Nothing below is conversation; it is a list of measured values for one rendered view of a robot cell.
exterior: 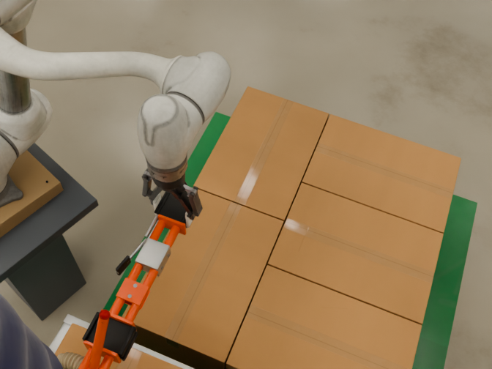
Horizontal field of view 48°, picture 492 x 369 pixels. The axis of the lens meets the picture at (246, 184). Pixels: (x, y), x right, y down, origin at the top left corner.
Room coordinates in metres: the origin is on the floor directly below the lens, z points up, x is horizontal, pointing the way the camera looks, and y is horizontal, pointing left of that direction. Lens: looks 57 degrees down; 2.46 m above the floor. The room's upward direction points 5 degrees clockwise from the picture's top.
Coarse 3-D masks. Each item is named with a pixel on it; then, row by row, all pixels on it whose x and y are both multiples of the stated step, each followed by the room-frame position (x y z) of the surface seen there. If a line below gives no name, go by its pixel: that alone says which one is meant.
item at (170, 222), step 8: (168, 200) 0.72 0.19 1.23; (176, 200) 0.72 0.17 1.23; (168, 208) 0.70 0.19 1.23; (176, 208) 0.70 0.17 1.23; (160, 216) 0.67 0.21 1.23; (168, 216) 0.67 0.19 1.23; (176, 216) 0.68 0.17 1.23; (184, 216) 0.68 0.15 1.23; (168, 224) 0.66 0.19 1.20; (176, 224) 0.66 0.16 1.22; (184, 224) 0.65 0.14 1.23; (184, 232) 0.65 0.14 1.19
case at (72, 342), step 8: (72, 328) 0.45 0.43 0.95; (80, 328) 0.45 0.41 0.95; (64, 336) 0.43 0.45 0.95; (72, 336) 0.43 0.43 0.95; (80, 336) 0.43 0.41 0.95; (64, 344) 0.41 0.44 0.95; (72, 344) 0.41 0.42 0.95; (80, 344) 0.41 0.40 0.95; (56, 352) 0.38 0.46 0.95; (64, 352) 0.39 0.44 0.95; (72, 352) 0.39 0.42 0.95; (80, 352) 0.39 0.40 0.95; (136, 352) 0.40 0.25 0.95; (128, 360) 0.38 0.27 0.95; (136, 360) 0.38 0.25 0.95; (144, 360) 0.38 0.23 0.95; (152, 360) 0.39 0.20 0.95; (160, 360) 0.39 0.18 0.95; (112, 368) 0.36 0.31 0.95; (120, 368) 0.36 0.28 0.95; (128, 368) 0.36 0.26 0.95; (136, 368) 0.36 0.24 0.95; (144, 368) 0.36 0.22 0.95; (152, 368) 0.37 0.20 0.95; (160, 368) 0.37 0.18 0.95; (168, 368) 0.37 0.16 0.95; (176, 368) 0.37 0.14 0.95
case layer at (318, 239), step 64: (256, 128) 1.52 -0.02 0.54; (320, 128) 1.55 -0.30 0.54; (256, 192) 1.19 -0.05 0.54; (320, 192) 1.22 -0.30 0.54; (384, 192) 1.25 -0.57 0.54; (448, 192) 1.28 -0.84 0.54; (192, 256) 0.88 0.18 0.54; (256, 256) 0.91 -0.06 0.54; (320, 256) 0.93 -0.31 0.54; (384, 256) 0.96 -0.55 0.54; (192, 320) 0.64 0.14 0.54; (256, 320) 0.66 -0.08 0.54; (320, 320) 0.68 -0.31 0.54; (384, 320) 0.70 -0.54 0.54
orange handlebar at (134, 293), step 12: (156, 228) 0.64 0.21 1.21; (156, 240) 0.61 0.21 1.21; (168, 240) 0.61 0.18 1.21; (132, 276) 0.51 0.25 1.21; (156, 276) 0.52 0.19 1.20; (120, 288) 0.47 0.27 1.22; (132, 288) 0.48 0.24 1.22; (144, 288) 0.48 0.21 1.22; (120, 300) 0.45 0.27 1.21; (132, 300) 0.45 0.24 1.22; (144, 300) 0.46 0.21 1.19; (132, 312) 0.42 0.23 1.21; (84, 360) 0.31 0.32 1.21; (108, 360) 0.31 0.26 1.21
